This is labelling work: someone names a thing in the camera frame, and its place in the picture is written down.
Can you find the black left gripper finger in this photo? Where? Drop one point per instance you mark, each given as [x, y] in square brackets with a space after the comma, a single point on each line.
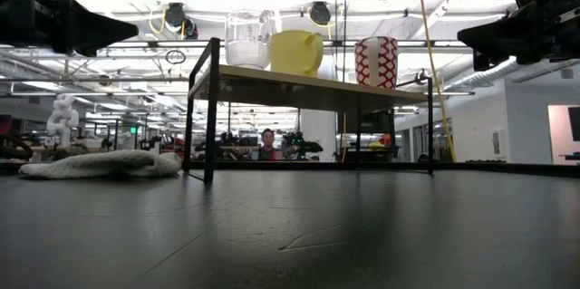
[95, 26]

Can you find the black wall screen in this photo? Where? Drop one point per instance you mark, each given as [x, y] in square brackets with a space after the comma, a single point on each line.
[576, 121]

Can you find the grey ceiling air duct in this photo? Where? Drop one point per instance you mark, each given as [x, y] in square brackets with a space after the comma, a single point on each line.
[489, 77]

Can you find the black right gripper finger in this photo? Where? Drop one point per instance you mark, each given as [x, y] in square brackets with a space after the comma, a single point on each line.
[496, 33]

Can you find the white wall box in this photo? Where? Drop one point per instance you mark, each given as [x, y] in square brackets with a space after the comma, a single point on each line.
[503, 144]

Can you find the person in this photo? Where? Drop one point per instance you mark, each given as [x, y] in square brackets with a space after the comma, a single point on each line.
[268, 137]

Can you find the black background robot arm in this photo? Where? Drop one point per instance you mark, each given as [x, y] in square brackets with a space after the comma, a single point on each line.
[303, 146]

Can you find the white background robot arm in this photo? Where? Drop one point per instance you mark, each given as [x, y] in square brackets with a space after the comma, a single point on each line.
[63, 119]

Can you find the red white patterned mug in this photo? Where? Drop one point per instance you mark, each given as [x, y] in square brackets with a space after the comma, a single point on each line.
[389, 62]

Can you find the white cloth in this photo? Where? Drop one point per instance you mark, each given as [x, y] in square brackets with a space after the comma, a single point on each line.
[104, 164]

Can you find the clear glass cup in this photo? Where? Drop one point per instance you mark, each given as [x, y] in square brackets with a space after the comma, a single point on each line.
[247, 53]

